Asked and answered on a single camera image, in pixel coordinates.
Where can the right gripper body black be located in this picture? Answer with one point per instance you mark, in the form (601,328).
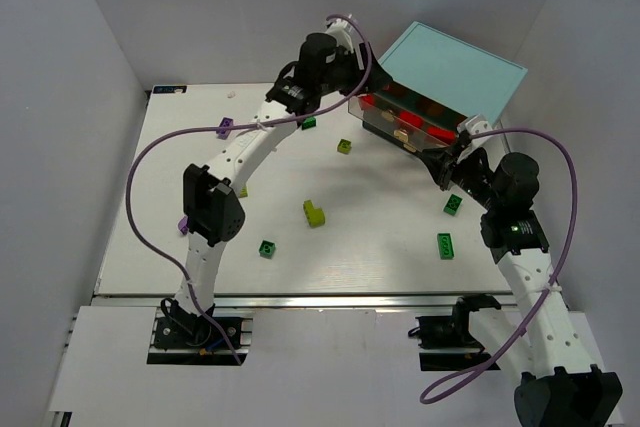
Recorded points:
(448,167)

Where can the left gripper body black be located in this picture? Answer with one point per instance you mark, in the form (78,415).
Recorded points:
(364,73)

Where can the small red lego brick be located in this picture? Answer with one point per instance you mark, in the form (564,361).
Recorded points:
(366,102)

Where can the transparent drawer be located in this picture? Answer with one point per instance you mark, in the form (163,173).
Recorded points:
(383,118)

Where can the red long lego brick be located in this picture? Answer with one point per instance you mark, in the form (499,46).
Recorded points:
(410,119)

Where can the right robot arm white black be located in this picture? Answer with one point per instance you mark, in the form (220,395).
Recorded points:
(557,383)

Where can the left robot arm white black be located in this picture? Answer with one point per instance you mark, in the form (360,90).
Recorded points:
(210,192)

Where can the green lego near right gripper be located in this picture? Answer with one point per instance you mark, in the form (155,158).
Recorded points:
(452,205)

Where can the green lego brick top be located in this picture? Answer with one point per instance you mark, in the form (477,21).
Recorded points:
(308,123)

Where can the lime small lego brick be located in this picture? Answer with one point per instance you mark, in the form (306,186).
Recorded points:
(344,146)

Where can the green long lego brick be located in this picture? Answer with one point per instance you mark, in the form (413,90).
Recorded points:
(445,246)

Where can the teal drawer cabinet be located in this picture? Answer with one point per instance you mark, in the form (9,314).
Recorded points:
(457,74)

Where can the lime L-shaped lego brick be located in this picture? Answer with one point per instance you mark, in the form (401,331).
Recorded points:
(314,215)

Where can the dark green square lego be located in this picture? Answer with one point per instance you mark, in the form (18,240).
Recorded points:
(267,249)

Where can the light purple lego brick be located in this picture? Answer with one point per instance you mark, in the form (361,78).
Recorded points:
(183,225)

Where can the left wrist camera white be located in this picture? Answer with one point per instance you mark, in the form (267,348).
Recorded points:
(341,28)

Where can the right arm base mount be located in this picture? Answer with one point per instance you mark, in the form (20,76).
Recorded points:
(445,341)

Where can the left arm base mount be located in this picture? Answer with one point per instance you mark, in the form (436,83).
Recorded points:
(172,345)

